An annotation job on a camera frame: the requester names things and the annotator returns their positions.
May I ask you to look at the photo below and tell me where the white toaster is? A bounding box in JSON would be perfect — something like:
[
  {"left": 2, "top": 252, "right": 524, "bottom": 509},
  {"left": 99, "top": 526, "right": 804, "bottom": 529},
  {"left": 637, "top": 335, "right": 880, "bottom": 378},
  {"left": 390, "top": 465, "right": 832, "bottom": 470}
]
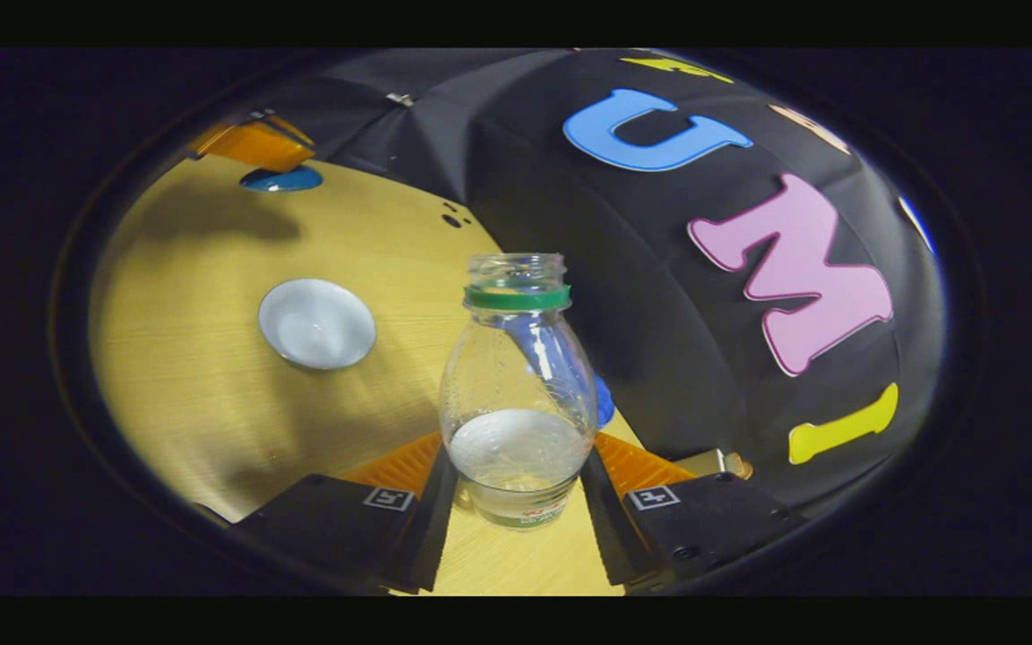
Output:
[{"left": 675, "top": 448, "right": 734, "bottom": 479}]

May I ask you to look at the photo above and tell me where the white teacup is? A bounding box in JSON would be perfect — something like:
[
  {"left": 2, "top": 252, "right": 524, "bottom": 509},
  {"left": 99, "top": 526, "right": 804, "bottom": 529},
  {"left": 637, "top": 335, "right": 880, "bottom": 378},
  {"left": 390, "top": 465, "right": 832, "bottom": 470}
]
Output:
[{"left": 257, "top": 278, "right": 378, "bottom": 372}]

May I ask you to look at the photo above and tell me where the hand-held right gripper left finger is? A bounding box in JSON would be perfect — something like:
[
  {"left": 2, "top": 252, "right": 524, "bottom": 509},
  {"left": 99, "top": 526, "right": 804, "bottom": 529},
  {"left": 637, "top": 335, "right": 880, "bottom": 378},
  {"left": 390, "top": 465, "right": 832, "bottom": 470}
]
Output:
[{"left": 229, "top": 432, "right": 460, "bottom": 594}]

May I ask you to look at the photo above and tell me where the black backdrop cloth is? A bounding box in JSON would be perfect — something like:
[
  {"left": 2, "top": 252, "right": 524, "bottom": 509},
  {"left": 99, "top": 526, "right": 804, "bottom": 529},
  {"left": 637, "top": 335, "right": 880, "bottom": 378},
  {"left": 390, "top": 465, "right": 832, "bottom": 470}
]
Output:
[{"left": 238, "top": 49, "right": 947, "bottom": 538}]

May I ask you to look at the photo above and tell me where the clear plastic water bottle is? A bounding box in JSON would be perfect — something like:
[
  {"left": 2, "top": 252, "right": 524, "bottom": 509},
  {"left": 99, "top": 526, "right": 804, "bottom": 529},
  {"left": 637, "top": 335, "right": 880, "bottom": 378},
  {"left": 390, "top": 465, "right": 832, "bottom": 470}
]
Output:
[{"left": 439, "top": 253, "right": 600, "bottom": 530}]

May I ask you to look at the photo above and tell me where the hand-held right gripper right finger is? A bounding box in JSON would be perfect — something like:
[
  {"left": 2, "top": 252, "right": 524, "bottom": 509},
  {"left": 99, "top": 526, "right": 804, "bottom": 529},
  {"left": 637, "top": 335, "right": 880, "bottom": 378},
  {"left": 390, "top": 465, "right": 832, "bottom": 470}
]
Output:
[{"left": 579, "top": 432, "right": 808, "bottom": 594}]

